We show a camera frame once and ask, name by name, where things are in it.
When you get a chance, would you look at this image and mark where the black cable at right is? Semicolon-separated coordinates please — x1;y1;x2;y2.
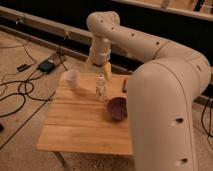
200;98;213;139

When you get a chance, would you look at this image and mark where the small black device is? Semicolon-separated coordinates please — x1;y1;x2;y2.
17;64;30;72

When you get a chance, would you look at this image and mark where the black power adapter box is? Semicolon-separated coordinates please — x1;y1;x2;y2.
37;60;55;73

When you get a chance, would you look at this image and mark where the black floor cable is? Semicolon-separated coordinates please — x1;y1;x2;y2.
0;36;69;118

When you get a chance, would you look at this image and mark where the clear plastic bottle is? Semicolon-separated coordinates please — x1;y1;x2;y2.
96;74;107;101

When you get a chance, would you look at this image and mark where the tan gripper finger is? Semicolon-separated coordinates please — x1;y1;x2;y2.
102;62;112;80
86;56;94;65

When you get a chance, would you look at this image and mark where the dark marker pen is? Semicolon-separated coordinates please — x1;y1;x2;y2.
122;78;128;93

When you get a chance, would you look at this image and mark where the wooden table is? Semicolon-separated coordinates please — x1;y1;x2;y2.
37;73;133;155

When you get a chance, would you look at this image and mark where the dark purple bowl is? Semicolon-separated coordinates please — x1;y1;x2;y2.
107;97;127;120

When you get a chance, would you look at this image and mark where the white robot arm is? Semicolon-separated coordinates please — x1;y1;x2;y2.
87;11;211;171

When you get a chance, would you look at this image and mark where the translucent plastic cup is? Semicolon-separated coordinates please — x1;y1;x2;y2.
64;69;80;90

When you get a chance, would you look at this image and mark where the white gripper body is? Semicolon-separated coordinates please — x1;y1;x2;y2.
89;36;111;66

